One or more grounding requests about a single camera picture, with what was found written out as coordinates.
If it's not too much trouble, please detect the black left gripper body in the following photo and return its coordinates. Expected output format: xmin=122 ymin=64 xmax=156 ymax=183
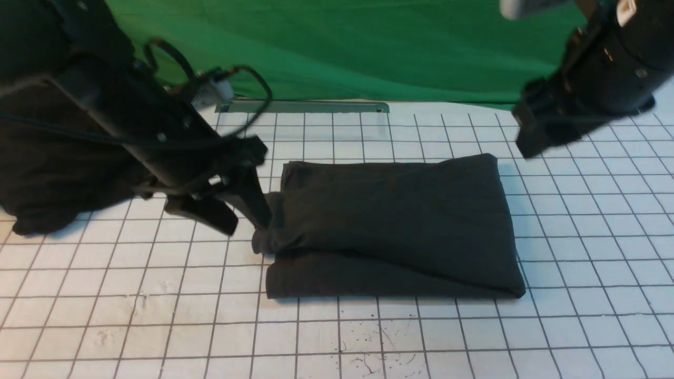
xmin=51 ymin=58 xmax=269 ymax=197

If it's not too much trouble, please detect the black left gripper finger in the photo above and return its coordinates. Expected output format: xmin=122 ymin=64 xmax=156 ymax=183
xmin=164 ymin=195 xmax=239 ymax=236
xmin=219 ymin=166 xmax=272 ymax=230

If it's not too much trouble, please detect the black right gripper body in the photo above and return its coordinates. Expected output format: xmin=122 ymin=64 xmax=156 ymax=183
xmin=512 ymin=78 xmax=600 ymax=159

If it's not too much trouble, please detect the gray long-sleeved shirt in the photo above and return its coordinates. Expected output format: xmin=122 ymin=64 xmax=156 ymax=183
xmin=251 ymin=154 xmax=526 ymax=300

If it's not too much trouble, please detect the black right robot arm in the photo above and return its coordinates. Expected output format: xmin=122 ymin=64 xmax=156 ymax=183
xmin=512 ymin=1 xmax=673 ymax=159

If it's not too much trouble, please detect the gray metal bar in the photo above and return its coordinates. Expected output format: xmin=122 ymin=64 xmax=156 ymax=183
xmin=216 ymin=99 xmax=390 ymax=114

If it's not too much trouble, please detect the black crumpled garment pile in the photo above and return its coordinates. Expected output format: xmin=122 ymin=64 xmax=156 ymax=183
xmin=0 ymin=84 xmax=158 ymax=236

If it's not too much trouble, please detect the green backdrop cloth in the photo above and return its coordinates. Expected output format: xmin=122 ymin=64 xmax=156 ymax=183
xmin=108 ymin=1 xmax=584 ymax=106

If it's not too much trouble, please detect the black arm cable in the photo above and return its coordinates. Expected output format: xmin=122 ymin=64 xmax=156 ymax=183
xmin=0 ymin=38 xmax=273 ymax=153

